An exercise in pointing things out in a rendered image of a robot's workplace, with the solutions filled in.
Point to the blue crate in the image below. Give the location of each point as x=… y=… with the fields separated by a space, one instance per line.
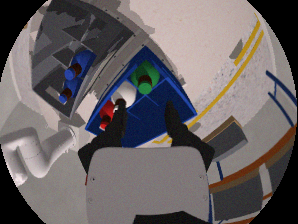
x=143 y=108

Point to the white bottle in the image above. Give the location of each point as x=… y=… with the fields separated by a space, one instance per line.
x=125 y=92

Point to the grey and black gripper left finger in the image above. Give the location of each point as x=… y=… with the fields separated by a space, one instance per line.
x=108 y=138

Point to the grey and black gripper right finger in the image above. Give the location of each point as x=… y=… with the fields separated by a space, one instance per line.
x=181 y=135

